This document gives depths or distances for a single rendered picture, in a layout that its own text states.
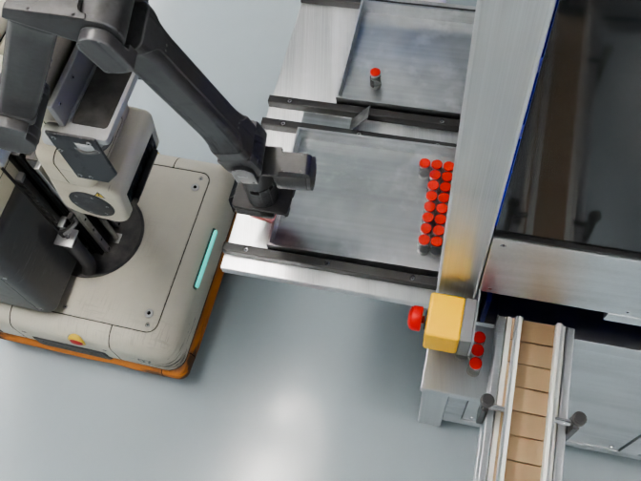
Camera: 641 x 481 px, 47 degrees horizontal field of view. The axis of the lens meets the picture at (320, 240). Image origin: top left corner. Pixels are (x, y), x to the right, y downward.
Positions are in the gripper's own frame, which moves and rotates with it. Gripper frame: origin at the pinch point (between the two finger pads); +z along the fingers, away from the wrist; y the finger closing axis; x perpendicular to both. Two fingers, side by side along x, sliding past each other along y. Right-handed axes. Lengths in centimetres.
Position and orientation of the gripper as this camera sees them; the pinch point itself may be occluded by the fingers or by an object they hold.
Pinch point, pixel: (271, 218)
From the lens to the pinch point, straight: 138.4
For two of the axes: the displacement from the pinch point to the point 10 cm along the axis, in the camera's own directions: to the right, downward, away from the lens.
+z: 0.9, 4.4, 8.9
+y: 9.7, 1.6, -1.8
